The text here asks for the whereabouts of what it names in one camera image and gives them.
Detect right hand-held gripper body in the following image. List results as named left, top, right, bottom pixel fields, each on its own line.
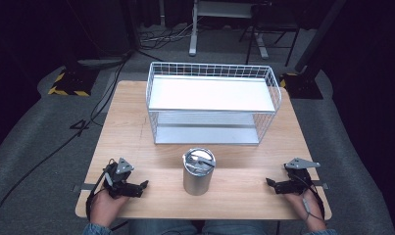
left=274, top=157, right=321, bottom=196

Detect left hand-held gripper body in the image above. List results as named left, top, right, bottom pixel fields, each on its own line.
left=102, top=157, right=141, bottom=199

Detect person's left hand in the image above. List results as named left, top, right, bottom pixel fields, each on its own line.
left=89, top=188, right=130, bottom=228

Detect person's right hand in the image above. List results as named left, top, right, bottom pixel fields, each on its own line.
left=283, top=189, right=327, bottom=232

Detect grey tape strip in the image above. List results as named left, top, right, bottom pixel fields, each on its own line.
left=311, top=179, right=330, bottom=191
left=72, top=183, right=98, bottom=193

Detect person's legs in jeans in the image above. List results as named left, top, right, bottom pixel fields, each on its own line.
left=128, top=219, right=278, bottom=235

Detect silver metal tumbler with lid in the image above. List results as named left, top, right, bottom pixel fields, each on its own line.
left=181, top=147, right=217, bottom=197

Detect dark slanted stand pole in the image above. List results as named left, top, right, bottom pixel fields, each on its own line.
left=294, top=0, right=349, bottom=74

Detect black chair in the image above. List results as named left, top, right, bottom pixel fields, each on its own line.
left=238, top=2, right=301, bottom=68

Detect long black floor cable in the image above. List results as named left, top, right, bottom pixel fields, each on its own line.
left=0, top=55, right=131, bottom=233

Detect black yellow striped base plate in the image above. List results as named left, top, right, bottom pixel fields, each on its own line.
left=47, top=66, right=100, bottom=98
left=278, top=71, right=324, bottom=101

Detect white wire shelf rack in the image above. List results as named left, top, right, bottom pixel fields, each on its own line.
left=145, top=61, right=283, bottom=146

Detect bundle of floor cables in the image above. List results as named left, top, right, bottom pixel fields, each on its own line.
left=138, top=23, right=194, bottom=44

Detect white desk frame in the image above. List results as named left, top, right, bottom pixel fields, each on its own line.
left=188, top=0, right=271, bottom=60

